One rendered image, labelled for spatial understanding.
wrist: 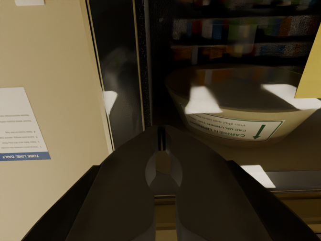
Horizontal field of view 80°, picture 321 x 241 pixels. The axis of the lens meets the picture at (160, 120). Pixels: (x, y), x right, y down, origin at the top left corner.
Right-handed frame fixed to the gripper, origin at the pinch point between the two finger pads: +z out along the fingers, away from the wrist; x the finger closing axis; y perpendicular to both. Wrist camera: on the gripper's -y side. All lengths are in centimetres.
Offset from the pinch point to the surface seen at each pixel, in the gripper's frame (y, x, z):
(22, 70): 7, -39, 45
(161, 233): 10.5, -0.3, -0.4
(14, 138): 30, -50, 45
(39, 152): 36, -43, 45
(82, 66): 6, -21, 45
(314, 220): 10.3, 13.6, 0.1
